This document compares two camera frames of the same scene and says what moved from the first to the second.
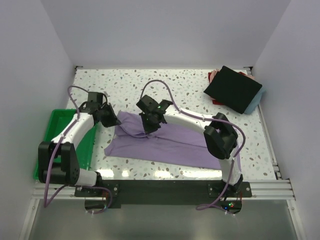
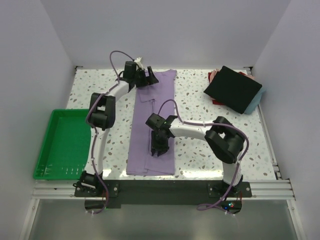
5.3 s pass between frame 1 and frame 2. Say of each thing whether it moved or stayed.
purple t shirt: moved
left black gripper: moved
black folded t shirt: stayed
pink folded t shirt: stayed
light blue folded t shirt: stayed
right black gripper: moved
